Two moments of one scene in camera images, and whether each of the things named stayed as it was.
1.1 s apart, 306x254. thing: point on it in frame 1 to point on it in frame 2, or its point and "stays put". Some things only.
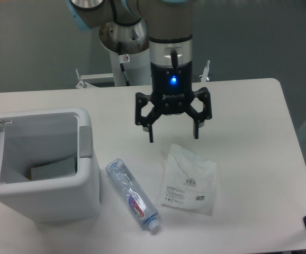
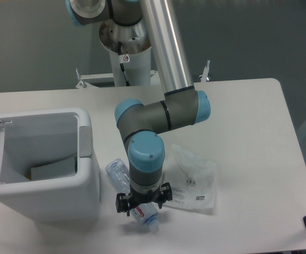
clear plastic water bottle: (134, 192) stays put
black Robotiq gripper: (172, 88) to (134, 199)
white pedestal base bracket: (83, 84) stays put
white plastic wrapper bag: (189, 182) stays put
